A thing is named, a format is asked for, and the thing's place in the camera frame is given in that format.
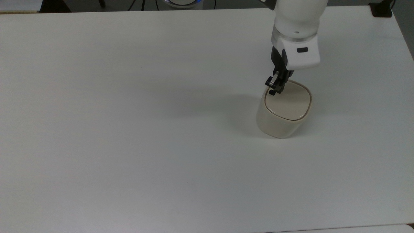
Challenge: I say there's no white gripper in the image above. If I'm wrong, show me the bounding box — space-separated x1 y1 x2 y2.
265 36 321 96

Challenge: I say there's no beige trash bin with lid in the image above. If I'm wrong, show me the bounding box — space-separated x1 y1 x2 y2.
256 79 312 139

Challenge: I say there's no dark block behind table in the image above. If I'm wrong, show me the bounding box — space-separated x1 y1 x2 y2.
39 0 72 13

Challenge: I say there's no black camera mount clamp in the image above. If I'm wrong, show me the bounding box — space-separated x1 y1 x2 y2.
369 2 393 18

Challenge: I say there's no robot base with blue ring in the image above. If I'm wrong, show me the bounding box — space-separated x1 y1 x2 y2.
163 0 204 9

